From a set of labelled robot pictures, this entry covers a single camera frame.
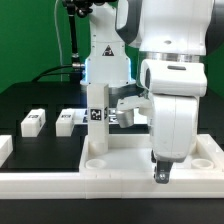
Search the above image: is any white L-shaped obstacle fence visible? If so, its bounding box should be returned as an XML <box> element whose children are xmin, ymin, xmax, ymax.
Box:
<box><xmin>0</xmin><ymin>134</ymin><xmax>224</xmax><ymax>200</ymax></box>

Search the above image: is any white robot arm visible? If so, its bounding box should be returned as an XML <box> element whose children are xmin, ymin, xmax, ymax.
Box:
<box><xmin>115</xmin><ymin>0</ymin><xmax>224</xmax><ymax>184</ymax></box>

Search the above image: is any white desk tabletop tray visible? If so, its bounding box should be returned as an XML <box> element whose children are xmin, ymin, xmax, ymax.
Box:
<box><xmin>79</xmin><ymin>134</ymin><xmax>224</xmax><ymax>172</ymax></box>

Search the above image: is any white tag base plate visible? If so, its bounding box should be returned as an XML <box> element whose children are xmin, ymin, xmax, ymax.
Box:
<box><xmin>74</xmin><ymin>108</ymin><xmax>147</xmax><ymax>125</ymax></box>

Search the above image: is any white cable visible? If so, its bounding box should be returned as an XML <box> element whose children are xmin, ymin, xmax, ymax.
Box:
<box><xmin>53</xmin><ymin>0</ymin><xmax>64</xmax><ymax>82</ymax></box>

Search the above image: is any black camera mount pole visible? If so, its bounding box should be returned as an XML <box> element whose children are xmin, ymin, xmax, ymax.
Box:
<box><xmin>62</xmin><ymin>0</ymin><xmax>92</xmax><ymax>83</ymax></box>

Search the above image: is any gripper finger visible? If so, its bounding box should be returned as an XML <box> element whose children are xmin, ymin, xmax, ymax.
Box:
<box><xmin>154</xmin><ymin>161</ymin><xmax>173</xmax><ymax>184</ymax></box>

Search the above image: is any black cable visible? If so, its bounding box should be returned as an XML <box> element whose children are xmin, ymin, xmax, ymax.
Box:
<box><xmin>31</xmin><ymin>64</ymin><xmax>76</xmax><ymax>83</ymax></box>

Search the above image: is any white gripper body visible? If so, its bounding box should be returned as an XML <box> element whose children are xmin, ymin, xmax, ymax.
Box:
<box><xmin>149</xmin><ymin>94</ymin><xmax>198</xmax><ymax>162</ymax></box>

